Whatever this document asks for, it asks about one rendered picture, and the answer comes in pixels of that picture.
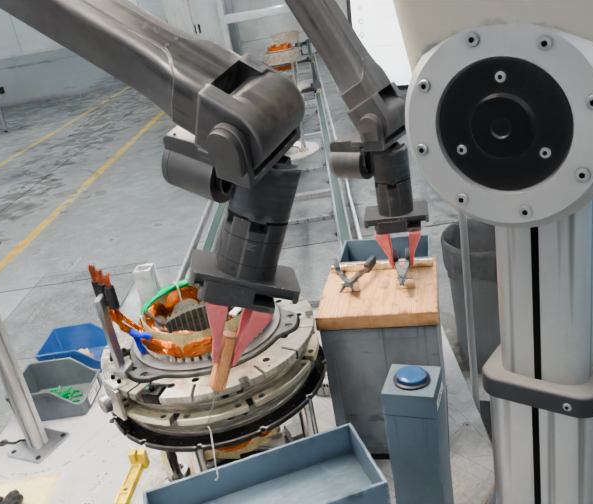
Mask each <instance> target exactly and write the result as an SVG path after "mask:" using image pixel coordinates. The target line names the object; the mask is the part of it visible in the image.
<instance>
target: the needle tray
mask: <svg viewBox="0 0 593 504"><path fill-rule="evenodd" d="M217 470H218V476H219V477H218V479H217V474H216V472H217V471H216V467H215V468H212V469H209V470H206V471H203V472H200V473H197V474H194V475H191V476H188V477H185V478H182V479H179V480H176V481H173V482H170V483H167V484H164V485H161V486H158V487H155V488H152V489H149V490H146V491H143V492H142V496H143V504H391V501H390V494H389V487H388V481H387V480H386V478H385V477H384V475H383V473H382V472H381V470H380V469H379V467H378V465H377V464H376V462H375V461H374V459H373V458H372V456H371V454H370V453H369V451H368V450H367V448H366V446H365V445H364V443H363V442H362V440H361V438H360V437H359V435H358V434H357V432H356V430H355V429H354V427H353V426H352V424H351V423H348V424H344V425H341V426H338V427H335V428H332V429H329V430H326V431H323V432H320V433H317V434H314V435H311V436H308V437H305V438H302V439H299V440H296V441H293V442H290V443H287V444H284V445H281V446H278V447H275V448H272V449H269V450H266V451H263V452H260V453H257V454H254V455H251V456H248V457H245V458H242V459H239V460H236V461H233V462H230V463H227V464H224V465H221V466H218V467H217ZM215 479H217V480H216V481H215Z"/></svg>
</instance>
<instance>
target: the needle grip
mask: <svg viewBox="0 0 593 504"><path fill-rule="evenodd" d="M238 338H239V336H238V335H237V334H236V333H235V332H231V331H224V332H223V336H222V341H221V346H220V350H219V354H218V358H217V361H216V364H214V365H213V369H212V373H211V377H210V381H209V387H210V388H211V389H212V390H213V391H217V392H222V391H223V390H225V389H226V385H227V381H228V378H229V374H230V370H231V364H232V360H233V355H234V351H235V349H236V346H237V342H238Z"/></svg>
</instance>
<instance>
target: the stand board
mask: <svg viewBox="0 0 593 504"><path fill-rule="evenodd" d="M428 258H433V266H432V267H417V268H409V269H408V271H407V274H406V277H414V280H415V289H398V290H397V288H396V278H398V277H397V276H398V273H397V271H396V269H389V270H382V266H381V270H374V271H370V272H369V273H365V274H364V275H363V276H362V277H361V278H360V279H358V280H357V281H359V283H360V292H350V293H342V292H341V293H340V289H341V288H342V286H341V282H343V281H342V279H341V278H340V277H339V276H338V275H337V274H336V273H332V272H331V269H330V272H329V275H328V279H327V282H326V285H325V288H324V291H323V294H322V297H321V300H320V303H319V307H318V310H317V313H316V316H315V323H316V328H317V331H322V330H343V329H363V328H384V327H405V326H425V325H439V305H438V267H437V257H426V258H414V259H428Z"/></svg>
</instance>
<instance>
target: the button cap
mask: <svg viewBox="0 0 593 504"><path fill-rule="evenodd" d="M396 378H397V382H398V383H399V384H401V385H404V386H416V385H420V384H422V383H423V382H425V381H426V378H427V377H426V371H425V370H424V369H423V368H421V367H419V366H415V365H409V366H405V367H402V368H401V369H399V370H398V371H397V373H396Z"/></svg>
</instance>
